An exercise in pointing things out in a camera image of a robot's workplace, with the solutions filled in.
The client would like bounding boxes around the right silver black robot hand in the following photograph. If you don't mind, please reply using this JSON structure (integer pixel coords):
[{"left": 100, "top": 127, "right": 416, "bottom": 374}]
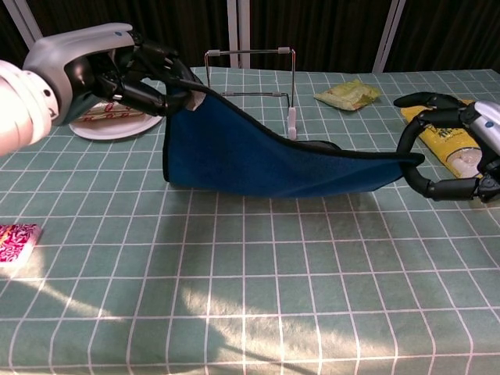
[{"left": 393, "top": 91, "right": 500, "bottom": 203}]

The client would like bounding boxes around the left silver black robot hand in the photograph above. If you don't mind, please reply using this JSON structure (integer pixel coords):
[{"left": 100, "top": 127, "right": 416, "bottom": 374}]
[{"left": 22, "top": 22, "right": 208, "bottom": 127}]

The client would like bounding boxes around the dark grey cloth mat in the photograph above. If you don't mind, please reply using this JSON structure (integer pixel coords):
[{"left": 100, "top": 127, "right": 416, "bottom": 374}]
[{"left": 162, "top": 80, "right": 426, "bottom": 199}]

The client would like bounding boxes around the yellow marshmallow bag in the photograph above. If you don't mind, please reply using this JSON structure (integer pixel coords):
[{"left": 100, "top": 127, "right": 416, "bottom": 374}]
[{"left": 401, "top": 98, "right": 489, "bottom": 180}]

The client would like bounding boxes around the black curtain panel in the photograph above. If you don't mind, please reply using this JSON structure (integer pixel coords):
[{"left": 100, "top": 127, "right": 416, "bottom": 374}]
[
  {"left": 27, "top": 0, "right": 230, "bottom": 70},
  {"left": 384, "top": 0, "right": 500, "bottom": 73},
  {"left": 248, "top": 0, "right": 391, "bottom": 73}
]

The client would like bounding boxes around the white paper plate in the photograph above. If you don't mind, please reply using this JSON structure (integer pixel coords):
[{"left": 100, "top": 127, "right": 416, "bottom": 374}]
[{"left": 68, "top": 99, "right": 164, "bottom": 141}]

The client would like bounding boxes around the green snack packet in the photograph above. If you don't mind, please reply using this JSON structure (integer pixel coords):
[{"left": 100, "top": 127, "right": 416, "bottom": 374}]
[{"left": 313, "top": 79, "right": 380, "bottom": 113}]

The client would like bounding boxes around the pink patterned tissue pack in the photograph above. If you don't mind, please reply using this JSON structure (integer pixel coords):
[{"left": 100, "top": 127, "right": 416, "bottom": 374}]
[{"left": 0, "top": 223, "right": 43, "bottom": 264}]

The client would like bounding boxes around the green checkered tablecloth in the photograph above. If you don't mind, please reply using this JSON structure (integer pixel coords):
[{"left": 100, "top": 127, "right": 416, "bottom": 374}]
[{"left": 0, "top": 66, "right": 500, "bottom": 375}]

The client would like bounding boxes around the white frame post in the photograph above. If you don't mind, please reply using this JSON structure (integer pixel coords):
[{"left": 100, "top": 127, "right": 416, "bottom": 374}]
[
  {"left": 2, "top": 0, "right": 42, "bottom": 45},
  {"left": 370, "top": 0, "right": 408, "bottom": 73},
  {"left": 227, "top": 0, "right": 252, "bottom": 70}
]

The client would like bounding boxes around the metal wire rack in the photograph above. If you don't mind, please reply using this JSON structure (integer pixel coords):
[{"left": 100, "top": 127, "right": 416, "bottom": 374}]
[{"left": 203, "top": 46, "right": 299, "bottom": 140}]

